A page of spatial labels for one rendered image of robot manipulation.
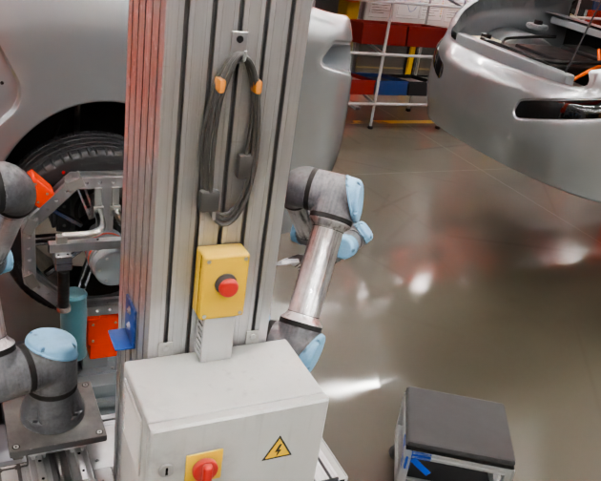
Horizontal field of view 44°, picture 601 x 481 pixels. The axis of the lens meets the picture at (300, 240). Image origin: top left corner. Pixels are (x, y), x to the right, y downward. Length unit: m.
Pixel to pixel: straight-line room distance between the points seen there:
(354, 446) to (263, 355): 1.78
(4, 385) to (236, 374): 0.59
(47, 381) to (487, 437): 1.69
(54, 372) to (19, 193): 0.42
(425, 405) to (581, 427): 1.02
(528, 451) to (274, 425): 2.23
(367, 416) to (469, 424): 0.61
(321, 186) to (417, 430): 1.21
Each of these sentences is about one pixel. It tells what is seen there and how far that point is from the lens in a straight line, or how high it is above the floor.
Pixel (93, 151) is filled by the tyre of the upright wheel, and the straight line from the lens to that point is 2.60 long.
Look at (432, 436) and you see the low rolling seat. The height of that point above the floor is 0.34.
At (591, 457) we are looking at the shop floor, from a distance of 3.61.
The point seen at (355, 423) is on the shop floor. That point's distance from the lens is 3.34.
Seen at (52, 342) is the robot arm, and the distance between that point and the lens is 1.83.
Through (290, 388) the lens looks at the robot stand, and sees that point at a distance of 1.41.
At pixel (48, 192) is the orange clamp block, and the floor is 1.07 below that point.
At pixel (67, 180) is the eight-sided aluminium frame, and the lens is 2.54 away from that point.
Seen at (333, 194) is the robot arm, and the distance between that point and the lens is 1.93.
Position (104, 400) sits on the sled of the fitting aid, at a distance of 3.09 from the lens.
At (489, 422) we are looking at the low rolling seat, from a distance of 2.99.
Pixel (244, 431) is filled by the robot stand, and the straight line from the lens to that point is 1.36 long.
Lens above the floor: 2.08
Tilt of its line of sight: 26 degrees down
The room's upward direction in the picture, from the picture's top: 9 degrees clockwise
